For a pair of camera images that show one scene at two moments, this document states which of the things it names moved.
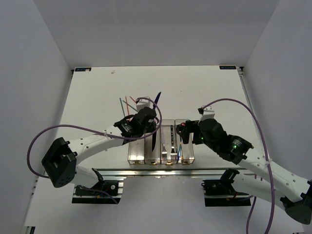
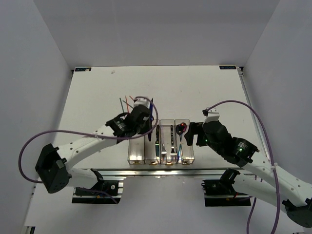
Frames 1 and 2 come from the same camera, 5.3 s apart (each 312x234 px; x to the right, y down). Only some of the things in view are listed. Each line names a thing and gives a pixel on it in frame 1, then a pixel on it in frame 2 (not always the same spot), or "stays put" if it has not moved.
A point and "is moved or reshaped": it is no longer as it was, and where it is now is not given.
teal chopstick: [122, 106] stays put
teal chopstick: [131, 106] stays put
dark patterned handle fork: [173, 155] stays put
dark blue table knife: [156, 99] is moved or reshaped
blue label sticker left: [82, 69] stays put
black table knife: [153, 140] is moved or reshaped
